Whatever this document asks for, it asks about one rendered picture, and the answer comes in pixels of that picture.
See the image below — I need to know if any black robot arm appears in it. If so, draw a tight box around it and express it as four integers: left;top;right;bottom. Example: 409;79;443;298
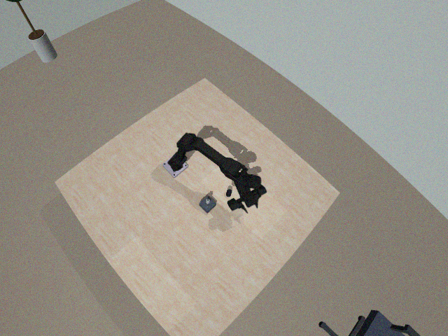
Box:
167;133;262;207

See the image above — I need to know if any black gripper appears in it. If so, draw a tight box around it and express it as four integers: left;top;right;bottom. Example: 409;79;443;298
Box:
227;184;267;213

